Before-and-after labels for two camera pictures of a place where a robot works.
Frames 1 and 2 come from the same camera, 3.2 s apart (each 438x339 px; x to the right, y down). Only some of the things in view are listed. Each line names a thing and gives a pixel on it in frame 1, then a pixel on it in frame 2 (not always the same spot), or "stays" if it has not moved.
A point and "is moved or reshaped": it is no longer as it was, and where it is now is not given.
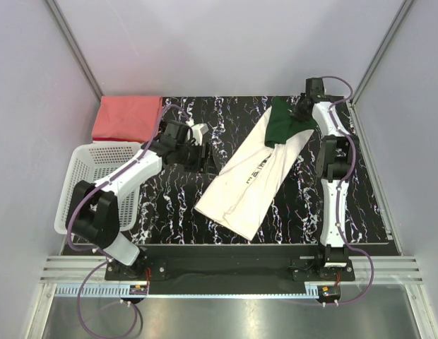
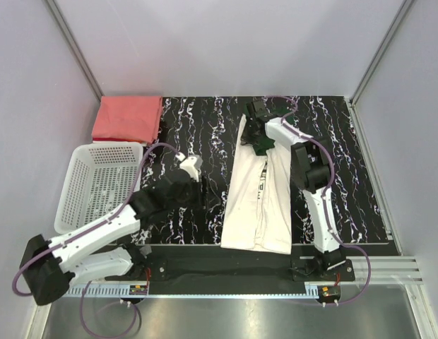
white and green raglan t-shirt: [249, 181] is moved or reshaped
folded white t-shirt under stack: [114, 142] stays
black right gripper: [294, 112] to [246, 140]
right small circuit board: [328, 292] stays
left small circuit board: [138, 289] stays
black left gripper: [202, 165] to [203, 198]
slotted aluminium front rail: [87, 277] stays
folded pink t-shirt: [131, 119] stays
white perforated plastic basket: [89, 163] stays
